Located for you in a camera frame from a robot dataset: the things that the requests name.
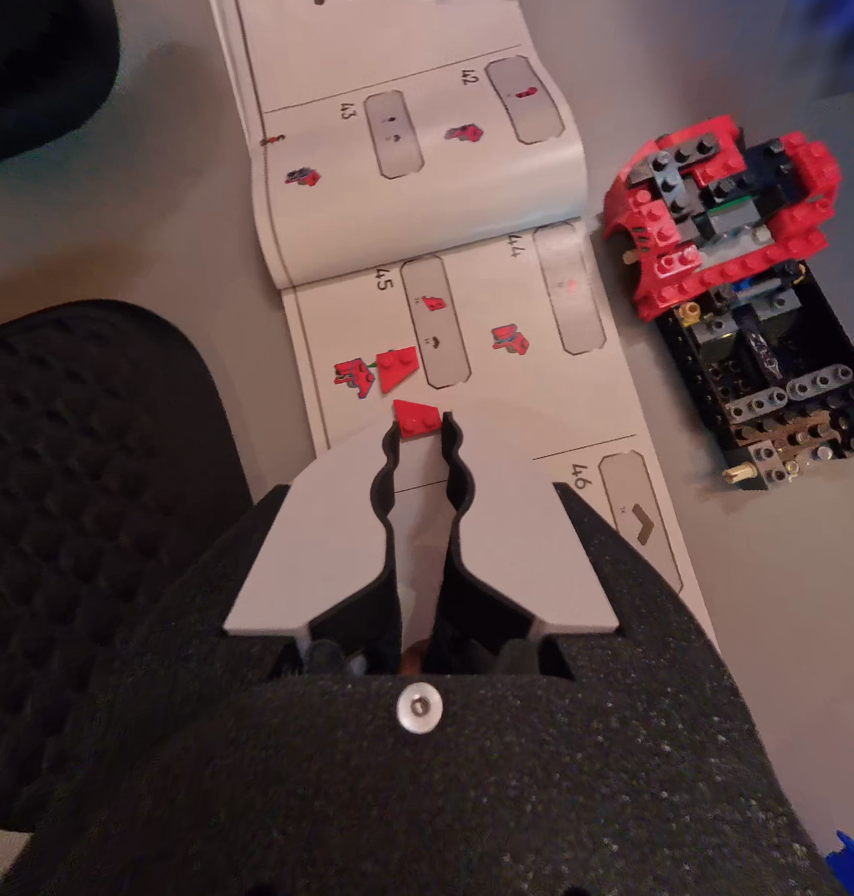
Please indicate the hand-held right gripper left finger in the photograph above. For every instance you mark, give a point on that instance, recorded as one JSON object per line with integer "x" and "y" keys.
{"x": 315, "y": 553}

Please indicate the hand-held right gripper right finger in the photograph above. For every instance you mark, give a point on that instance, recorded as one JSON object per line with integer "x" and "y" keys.
{"x": 532, "y": 553}

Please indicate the red lego wedge plate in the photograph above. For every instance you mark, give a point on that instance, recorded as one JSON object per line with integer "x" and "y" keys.
{"x": 397, "y": 369}
{"x": 416, "y": 420}

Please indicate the partly built lego car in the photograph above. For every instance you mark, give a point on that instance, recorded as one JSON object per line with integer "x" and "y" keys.
{"x": 749, "y": 364}

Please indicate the lego instruction booklet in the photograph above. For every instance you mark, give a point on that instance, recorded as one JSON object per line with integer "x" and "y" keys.
{"x": 329, "y": 210}

